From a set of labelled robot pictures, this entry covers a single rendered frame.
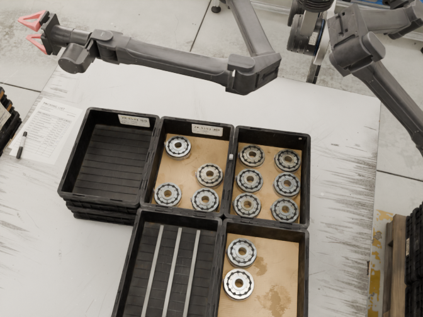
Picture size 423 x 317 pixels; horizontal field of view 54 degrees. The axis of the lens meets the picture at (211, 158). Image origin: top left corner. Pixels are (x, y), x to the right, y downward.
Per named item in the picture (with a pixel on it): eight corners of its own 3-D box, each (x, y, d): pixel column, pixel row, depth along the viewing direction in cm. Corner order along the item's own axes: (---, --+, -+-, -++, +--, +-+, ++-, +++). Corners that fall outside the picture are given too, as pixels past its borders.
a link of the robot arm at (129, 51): (252, 83, 115) (257, 55, 106) (248, 99, 112) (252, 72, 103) (106, 51, 120) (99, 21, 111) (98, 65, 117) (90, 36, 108)
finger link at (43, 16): (19, 41, 116) (50, 48, 115) (9, 21, 110) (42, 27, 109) (30, 24, 119) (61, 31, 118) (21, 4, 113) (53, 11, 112)
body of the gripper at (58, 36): (50, 55, 118) (74, 60, 117) (38, 27, 109) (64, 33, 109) (60, 39, 121) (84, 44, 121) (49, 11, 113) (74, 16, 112)
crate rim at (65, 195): (89, 109, 170) (87, 105, 168) (161, 118, 169) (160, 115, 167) (57, 197, 150) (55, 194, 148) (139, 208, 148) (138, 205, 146)
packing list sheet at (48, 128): (39, 97, 199) (39, 96, 198) (84, 107, 196) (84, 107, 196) (4, 153, 182) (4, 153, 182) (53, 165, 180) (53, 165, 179)
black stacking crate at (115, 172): (94, 123, 178) (88, 107, 169) (162, 132, 177) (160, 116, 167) (65, 207, 158) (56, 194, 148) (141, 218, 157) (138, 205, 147)
